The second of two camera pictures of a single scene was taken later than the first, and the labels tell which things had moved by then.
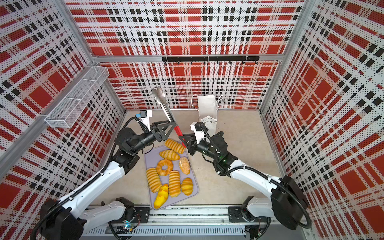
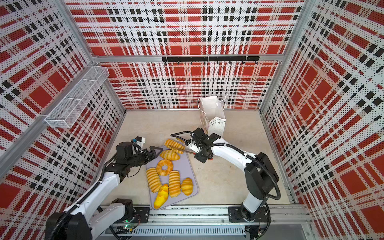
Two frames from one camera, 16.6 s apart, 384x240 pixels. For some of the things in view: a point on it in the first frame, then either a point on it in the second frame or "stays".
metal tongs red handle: (161, 98) to (186, 149)
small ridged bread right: (187, 186) stays
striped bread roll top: (175, 146) stays
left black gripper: (163, 136) to (148, 158)
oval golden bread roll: (169, 154) stays
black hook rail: (216, 59) stays
